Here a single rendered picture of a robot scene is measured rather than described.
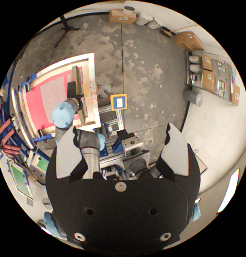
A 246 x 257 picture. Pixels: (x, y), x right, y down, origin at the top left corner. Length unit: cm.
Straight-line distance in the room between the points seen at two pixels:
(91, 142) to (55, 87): 54
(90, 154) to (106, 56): 160
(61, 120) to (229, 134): 332
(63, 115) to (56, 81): 47
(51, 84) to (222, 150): 384
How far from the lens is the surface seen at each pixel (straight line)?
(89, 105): 66
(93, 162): 29
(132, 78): 174
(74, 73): 56
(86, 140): 33
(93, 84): 60
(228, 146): 327
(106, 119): 154
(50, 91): 74
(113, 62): 167
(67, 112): 26
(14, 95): 101
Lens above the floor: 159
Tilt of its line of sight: 53 degrees down
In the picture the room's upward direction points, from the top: 148 degrees clockwise
